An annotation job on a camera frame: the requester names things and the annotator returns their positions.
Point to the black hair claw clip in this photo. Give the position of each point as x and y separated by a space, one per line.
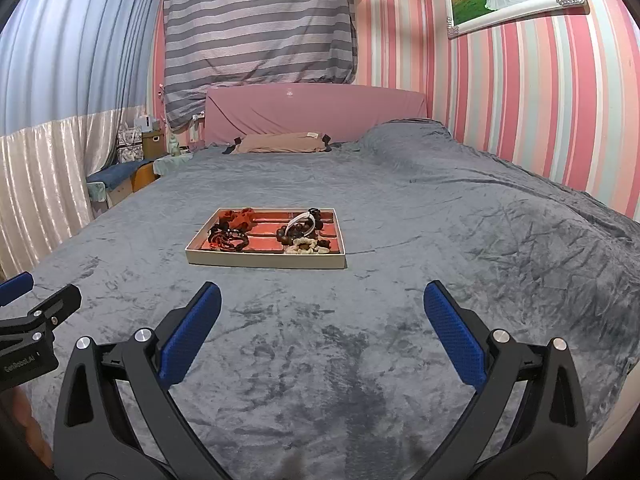
315 213

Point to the orange fabric scrunchie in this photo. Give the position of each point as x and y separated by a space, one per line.
237 219

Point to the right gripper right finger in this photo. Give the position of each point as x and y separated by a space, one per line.
526 418

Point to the patterned fabric bag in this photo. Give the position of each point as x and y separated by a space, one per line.
129 145

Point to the grey velvet bed blanket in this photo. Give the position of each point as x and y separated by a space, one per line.
338 374

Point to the tan pillow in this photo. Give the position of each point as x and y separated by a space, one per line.
284 143

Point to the cream beaded scrunchie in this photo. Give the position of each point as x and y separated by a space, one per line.
308 246

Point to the blue folded cloth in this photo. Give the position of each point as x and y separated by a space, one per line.
113 176

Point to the pink bed headboard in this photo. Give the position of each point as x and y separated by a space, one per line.
344 112

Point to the white tray brick pattern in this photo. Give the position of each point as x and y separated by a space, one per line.
267 243

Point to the silver satin curtain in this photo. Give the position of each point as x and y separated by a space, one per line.
44 197

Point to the brown storage box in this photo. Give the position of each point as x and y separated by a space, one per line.
153 144

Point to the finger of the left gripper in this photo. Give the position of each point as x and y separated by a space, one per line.
46 316
15 287

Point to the grey striped hanging sheet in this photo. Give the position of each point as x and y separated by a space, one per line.
228 43

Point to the person's left hand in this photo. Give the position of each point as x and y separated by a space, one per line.
21 411

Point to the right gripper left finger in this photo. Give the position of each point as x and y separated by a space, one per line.
93 436

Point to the black fabric scrunchie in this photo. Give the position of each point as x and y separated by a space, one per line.
227 240

